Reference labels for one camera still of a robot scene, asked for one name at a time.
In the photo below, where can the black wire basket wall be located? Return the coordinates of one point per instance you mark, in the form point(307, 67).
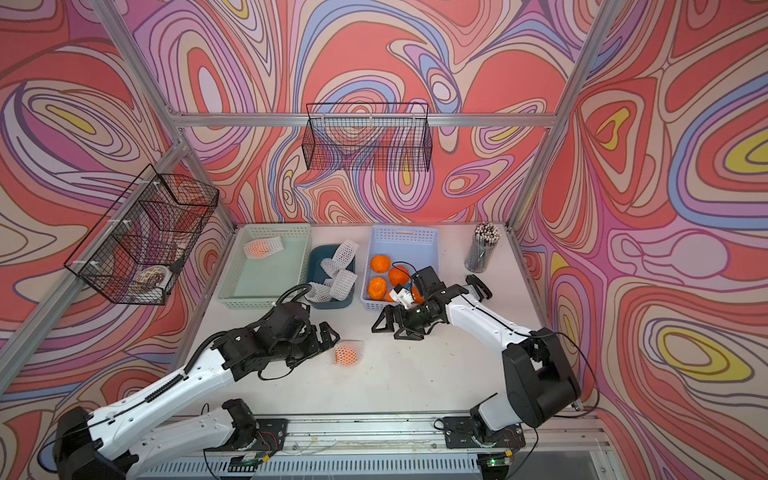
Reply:
point(157, 220)
point(368, 136)

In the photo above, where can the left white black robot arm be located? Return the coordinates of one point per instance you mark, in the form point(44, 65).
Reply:
point(130, 436)

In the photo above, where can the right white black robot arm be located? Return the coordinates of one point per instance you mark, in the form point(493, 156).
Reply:
point(539, 381)

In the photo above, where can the cup of pencils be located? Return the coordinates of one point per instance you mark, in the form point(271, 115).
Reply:
point(484, 240)

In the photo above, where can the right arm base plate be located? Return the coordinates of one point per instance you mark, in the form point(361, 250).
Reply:
point(465, 432)

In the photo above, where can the light blue plastic basket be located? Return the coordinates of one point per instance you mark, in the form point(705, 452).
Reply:
point(418, 246)

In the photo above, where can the black wire basket left wall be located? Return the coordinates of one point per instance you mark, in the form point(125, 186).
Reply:
point(157, 220)

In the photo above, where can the black wire basket back wall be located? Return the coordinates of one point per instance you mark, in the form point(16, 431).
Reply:
point(368, 136)

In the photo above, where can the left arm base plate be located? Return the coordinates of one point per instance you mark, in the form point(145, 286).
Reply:
point(265, 435)

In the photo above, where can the green plastic basket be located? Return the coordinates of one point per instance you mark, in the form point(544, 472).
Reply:
point(256, 283)

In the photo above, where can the item in left wire basket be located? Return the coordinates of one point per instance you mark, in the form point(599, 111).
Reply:
point(150, 282)

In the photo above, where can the white foam net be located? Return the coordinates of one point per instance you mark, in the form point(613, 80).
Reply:
point(342, 284)
point(331, 267)
point(345, 254)
point(318, 293)

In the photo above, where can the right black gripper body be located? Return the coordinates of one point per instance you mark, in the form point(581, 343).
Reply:
point(416, 317)

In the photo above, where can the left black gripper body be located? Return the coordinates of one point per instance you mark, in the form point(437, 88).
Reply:
point(305, 344)

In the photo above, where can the dark teal plastic tub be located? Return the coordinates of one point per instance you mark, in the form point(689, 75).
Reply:
point(317, 274)

